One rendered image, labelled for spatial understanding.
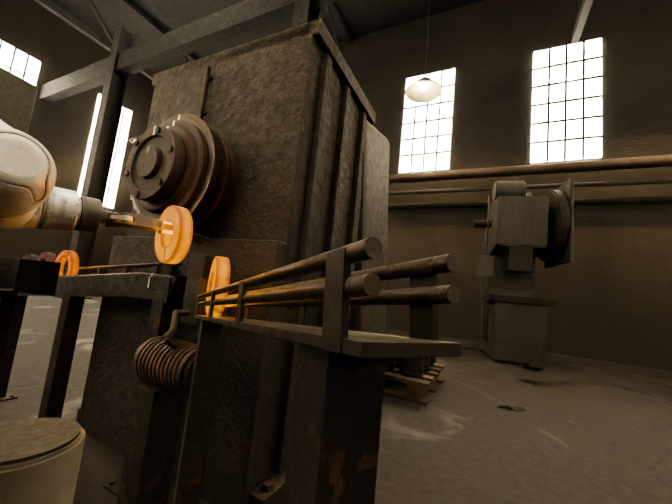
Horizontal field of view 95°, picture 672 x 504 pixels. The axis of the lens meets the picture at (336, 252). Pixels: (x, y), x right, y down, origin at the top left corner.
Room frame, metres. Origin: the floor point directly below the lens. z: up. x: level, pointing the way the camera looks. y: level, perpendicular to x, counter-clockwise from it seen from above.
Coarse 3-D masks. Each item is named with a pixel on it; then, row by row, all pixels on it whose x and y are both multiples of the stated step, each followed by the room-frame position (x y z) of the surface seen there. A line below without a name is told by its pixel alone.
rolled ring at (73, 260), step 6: (66, 252) 1.49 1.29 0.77; (72, 252) 1.49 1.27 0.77; (60, 258) 1.52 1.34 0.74; (66, 258) 1.53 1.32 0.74; (72, 258) 1.47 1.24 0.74; (78, 258) 1.49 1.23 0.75; (72, 264) 1.46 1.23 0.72; (78, 264) 1.48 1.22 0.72; (60, 270) 1.55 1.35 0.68; (72, 270) 1.46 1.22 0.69; (78, 270) 1.49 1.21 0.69
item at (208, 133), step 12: (168, 120) 1.18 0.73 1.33; (192, 120) 1.12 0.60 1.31; (204, 132) 1.09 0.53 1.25; (216, 144) 1.09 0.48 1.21; (216, 156) 1.08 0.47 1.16; (216, 168) 1.08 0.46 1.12; (204, 180) 1.07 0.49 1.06; (216, 180) 1.09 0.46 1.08; (204, 192) 1.06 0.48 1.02; (216, 192) 1.11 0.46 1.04; (192, 204) 1.09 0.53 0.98; (204, 204) 1.10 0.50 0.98; (192, 216) 1.12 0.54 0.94
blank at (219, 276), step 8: (216, 256) 0.80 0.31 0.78; (216, 264) 0.76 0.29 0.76; (224, 264) 0.77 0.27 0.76; (216, 272) 0.75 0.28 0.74; (224, 272) 0.75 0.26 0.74; (208, 280) 0.87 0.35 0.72; (216, 280) 0.74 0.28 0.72; (224, 280) 0.75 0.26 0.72; (208, 288) 0.84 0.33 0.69; (216, 288) 0.74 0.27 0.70; (216, 296) 0.74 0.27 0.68; (224, 296) 0.75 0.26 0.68; (208, 312) 0.78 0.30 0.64; (216, 312) 0.77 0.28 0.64
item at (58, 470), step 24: (0, 432) 0.39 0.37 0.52; (24, 432) 0.40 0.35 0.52; (48, 432) 0.40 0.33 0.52; (72, 432) 0.41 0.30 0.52; (0, 456) 0.35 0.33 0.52; (24, 456) 0.35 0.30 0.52; (48, 456) 0.37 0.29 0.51; (72, 456) 0.39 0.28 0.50; (0, 480) 0.34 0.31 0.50; (24, 480) 0.35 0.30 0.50; (48, 480) 0.37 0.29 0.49; (72, 480) 0.40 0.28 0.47
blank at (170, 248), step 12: (168, 216) 0.80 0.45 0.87; (180, 216) 0.76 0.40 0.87; (180, 228) 0.75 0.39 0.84; (192, 228) 0.77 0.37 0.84; (156, 240) 0.84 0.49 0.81; (168, 240) 0.83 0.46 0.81; (180, 240) 0.75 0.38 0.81; (156, 252) 0.83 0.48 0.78; (168, 252) 0.78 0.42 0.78; (180, 252) 0.77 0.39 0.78
